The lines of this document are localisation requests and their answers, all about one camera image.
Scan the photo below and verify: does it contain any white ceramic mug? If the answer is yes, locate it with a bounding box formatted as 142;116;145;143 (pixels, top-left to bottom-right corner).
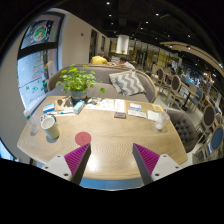
41;117;60;139

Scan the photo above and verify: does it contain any person in yellow shirt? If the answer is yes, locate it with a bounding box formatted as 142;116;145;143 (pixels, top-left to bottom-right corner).
91;52;108;64

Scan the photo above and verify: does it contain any clear plastic cup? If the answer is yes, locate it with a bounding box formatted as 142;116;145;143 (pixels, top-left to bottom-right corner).
155;111;170;130
23;109;39;135

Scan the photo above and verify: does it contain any grey tufted armchair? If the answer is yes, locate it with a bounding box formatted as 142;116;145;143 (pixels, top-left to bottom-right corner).
167;109;198;153

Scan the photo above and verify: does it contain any clear plastic cup right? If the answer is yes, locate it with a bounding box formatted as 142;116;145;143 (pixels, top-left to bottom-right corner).
155;111;170;130

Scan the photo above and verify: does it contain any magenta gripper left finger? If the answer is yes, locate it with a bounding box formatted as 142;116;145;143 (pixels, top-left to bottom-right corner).
42;143;92;185

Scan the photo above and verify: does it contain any blue seat wooden chair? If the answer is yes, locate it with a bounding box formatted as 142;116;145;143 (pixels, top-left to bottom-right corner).
204;125;224;159

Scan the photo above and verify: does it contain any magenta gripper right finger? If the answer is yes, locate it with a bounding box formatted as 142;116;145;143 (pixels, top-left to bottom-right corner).
132;143;184;186

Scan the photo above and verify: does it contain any white round pillar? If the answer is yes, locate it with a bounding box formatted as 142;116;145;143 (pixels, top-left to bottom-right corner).
116;35;129;54

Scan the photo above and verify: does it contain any grey zigzag cushion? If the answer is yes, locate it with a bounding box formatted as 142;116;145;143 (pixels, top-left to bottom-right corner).
109;71;145;96

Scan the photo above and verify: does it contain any blue white card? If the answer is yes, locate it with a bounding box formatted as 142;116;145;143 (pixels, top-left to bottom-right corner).
43;103;55;113

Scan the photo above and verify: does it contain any yellow sticker card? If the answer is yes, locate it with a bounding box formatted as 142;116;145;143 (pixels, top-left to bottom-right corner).
152;104;163;112

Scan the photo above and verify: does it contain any green potted plant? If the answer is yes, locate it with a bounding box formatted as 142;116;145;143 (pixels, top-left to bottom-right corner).
56;64;102;103

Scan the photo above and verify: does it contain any grey curved sofa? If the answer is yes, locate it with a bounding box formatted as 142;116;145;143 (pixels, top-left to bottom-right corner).
46;64;158;104

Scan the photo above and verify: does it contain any clear plastic cup left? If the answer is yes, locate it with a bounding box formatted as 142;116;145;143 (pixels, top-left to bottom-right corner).
23;109;39;135

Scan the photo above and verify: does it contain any small dark booklet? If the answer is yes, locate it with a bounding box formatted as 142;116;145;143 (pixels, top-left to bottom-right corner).
114;112;126;119

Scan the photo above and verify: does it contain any white paper leaflet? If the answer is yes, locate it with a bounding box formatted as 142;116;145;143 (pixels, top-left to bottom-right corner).
86;98;125;112

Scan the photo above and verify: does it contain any small tissue box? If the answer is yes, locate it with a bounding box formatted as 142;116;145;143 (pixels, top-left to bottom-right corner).
73;101;85;115

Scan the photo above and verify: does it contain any person in white shirt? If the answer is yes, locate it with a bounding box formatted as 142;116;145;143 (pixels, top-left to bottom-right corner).
120;57;135;69

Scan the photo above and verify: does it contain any red round coaster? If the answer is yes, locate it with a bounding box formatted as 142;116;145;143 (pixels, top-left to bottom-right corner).
75;132;91;146

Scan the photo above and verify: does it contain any white blue brochure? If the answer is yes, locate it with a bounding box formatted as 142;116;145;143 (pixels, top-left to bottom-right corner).
128;103;147;118

